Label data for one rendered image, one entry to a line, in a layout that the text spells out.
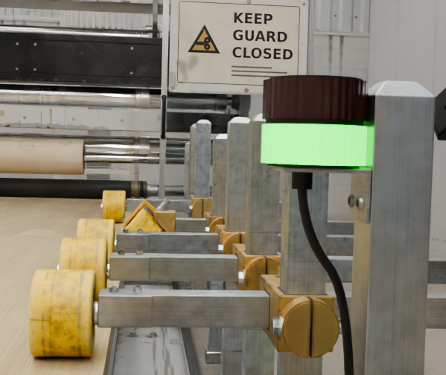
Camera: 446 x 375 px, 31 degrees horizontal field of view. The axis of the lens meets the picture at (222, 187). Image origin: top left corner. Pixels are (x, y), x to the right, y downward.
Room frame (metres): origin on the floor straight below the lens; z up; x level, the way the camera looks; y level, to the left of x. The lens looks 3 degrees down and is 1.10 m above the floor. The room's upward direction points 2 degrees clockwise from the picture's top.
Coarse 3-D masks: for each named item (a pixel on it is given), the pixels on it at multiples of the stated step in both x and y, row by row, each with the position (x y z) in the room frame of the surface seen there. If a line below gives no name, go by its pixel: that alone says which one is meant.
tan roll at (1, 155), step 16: (0, 144) 2.70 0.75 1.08; (16, 144) 2.70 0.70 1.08; (32, 144) 2.71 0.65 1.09; (48, 144) 2.72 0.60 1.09; (64, 144) 2.72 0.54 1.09; (80, 144) 2.73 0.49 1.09; (0, 160) 2.69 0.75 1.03; (16, 160) 2.69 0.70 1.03; (32, 160) 2.70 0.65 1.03; (48, 160) 2.70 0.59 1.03; (64, 160) 2.71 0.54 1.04; (80, 160) 2.71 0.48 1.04; (96, 160) 2.76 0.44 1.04; (112, 160) 2.77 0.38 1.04; (128, 160) 2.77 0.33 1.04; (144, 160) 2.78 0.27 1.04
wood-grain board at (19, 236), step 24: (0, 216) 2.06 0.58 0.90; (24, 216) 2.08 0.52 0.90; (48, 216) 2.10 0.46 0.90; (72, 216) 2.12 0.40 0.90; (96, 216) 2.14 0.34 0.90; (0, 240) 1.56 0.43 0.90; (24, 240) 1.57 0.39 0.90; (48, 240) 1.58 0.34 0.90; (0, 264) 1.26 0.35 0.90; (24, 264) 1.27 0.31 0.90; (48, 264) 1.27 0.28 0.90; (0, 288) 1.06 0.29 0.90; (24, 288) 1.06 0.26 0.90; (120, 288) 1.18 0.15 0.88; (0, 312) 0.91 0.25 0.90; (24, 312) 0.91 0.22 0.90; (0, 336) 0.79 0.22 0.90; (24, 336) 0.80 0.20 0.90; (96, 336) 0.81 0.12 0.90; (0, 360) 0.71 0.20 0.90; (24, 360) 0.71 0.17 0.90; (48, 360) 0.71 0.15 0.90; (72, 360) 0.71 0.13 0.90; (96, 360) 0.72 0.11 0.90
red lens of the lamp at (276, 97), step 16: (272, 80) 0.44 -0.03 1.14; (288, 80) 0.43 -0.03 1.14; (304, 80) 0.43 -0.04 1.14; (320, 80) 0.43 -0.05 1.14; (336, 80) 0.43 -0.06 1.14; (352, 80) 0.43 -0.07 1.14; (272, 96) 0.44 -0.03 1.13; (288, 96) 0.43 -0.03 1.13; (304, 96) 0.43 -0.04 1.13; (320, 96) 0.43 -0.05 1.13; (336, 96) 0.43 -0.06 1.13; (352, 96) 0.43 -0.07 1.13; (368, 96) 0.45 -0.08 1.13; (272, 112) 0.44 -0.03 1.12; (288, 112) 0.43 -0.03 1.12; (304, 112) 0.43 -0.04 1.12; (320, 112) 0.43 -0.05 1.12; (336, 112) 0.43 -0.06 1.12; (352, 112) 0.43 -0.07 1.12
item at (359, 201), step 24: (288, 120) 0.44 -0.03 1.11; (312, 120) 0.43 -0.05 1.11; (336, 120) 0.43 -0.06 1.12; (288, 168) 0.44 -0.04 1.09; (312, 168) 0.44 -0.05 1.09; (336, 168) 0.44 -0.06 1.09; (360, 168) 0.45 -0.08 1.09; (360, 192) 0.46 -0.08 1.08; (360, 216) 0.45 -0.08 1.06; (312, 240) 0.46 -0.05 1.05; (336, 288) 0.46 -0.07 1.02
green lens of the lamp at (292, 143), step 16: (272, 128) 0.44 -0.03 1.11; (288, 128) 0.43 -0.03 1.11; (304, 128) 0.43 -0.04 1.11; (320, 128) 0.43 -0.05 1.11; (336, 128) 0.43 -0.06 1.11; (352, 128) 0.44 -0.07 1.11; (272, 144) 0.44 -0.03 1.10; (288, 144) 0.43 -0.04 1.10; (304, 144) 0.43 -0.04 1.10; (320, 144) 0.43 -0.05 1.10; (336, 144) 0.43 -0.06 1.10; (352, 144) 0.44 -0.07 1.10; (272, 160) 0.44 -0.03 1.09; (288, 160) 0.43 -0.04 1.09; (304, 160) 0.43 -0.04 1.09; (320, 160) 0.43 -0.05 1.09; (336, 160) 0.43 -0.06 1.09; (352, 160) 0.44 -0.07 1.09
